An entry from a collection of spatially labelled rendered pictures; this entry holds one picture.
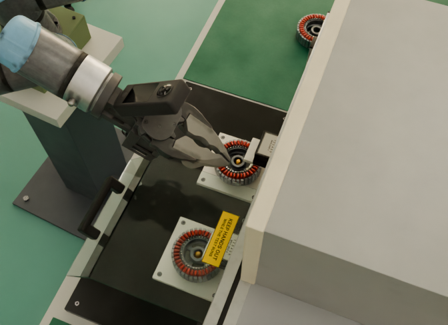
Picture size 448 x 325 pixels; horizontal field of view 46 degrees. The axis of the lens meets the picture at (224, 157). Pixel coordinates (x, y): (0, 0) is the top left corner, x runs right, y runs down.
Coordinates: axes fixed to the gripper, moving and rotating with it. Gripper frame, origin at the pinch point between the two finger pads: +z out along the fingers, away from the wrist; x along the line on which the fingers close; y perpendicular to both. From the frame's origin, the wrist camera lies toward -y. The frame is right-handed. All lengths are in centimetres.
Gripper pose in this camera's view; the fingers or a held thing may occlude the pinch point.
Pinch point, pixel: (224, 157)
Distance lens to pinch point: 78.5
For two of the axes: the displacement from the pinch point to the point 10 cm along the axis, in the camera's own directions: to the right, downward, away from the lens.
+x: -3.6, 8.1, -4.6
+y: -4.0, 3.1, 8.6
